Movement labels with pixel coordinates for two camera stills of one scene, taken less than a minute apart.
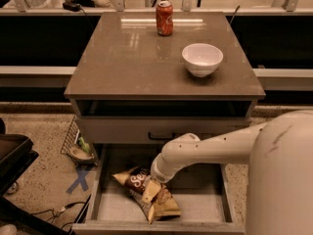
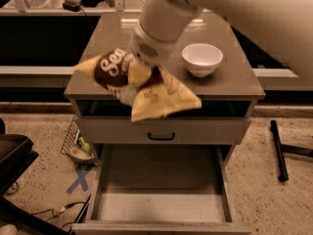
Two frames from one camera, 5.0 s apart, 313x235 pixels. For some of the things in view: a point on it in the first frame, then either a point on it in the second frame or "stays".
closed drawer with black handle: x=153 y=129 stays
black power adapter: x=69 y=6 stays
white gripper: x=157 y=172 to x=151 y=48
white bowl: x=201 y=59 stays
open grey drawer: x=201 y=193 stays
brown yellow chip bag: x=163 y=205 to x=162 y=95
